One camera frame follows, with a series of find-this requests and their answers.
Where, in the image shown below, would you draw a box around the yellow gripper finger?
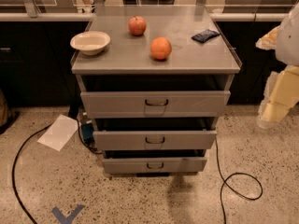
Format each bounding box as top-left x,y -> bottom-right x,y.
260,66 -> 299,123
255,26 -> 278,50

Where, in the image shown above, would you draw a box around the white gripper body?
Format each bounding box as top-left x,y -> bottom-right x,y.
258,72 -> 278,116

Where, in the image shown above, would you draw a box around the grey drawer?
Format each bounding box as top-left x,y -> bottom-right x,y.
81,91 -> 230,118
93,131 -> 217,150
102,157 -> 207,174

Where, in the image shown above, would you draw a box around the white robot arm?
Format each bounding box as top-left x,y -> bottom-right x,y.
256,4 -> 299,129

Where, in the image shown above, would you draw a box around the grey metal drawer cabinet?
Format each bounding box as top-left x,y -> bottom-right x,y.
70,5 -> 243,175

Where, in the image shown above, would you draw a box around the grey top drawer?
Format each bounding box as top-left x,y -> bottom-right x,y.
81,91 -> 230,118

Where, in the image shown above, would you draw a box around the grey bottom drawer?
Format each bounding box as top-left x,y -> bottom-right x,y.
102,157 -> 207,174

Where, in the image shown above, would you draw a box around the dark blue sponge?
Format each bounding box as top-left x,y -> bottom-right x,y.
192,29 -> 220,43

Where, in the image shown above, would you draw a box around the orange fruit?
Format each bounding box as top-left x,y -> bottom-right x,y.
150,37 -> 172,60

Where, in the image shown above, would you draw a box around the red apple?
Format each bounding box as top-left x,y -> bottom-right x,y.
128,16 -> 147,36

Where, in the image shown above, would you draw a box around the white ceramic bowl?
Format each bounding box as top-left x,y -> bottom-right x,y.
70,31 -> 110,55

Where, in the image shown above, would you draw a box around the white paper sheet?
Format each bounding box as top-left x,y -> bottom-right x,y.
37,115 -> 78,151

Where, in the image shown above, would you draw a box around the blue tape floor marking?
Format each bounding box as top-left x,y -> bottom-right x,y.
50,204 -> 86,224

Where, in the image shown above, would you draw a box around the black cable right floor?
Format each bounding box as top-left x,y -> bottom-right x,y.
214,138 -> 263,224

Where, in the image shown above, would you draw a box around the black cable floor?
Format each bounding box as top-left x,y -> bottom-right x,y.
11,123 -> 53,224
214,138 -> 263,224

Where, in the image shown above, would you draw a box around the black cable left floor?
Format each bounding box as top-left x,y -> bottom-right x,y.
11,123 -> 53,224

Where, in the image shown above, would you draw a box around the grey counter rail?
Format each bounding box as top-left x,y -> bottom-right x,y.
0,13 -> 288,22

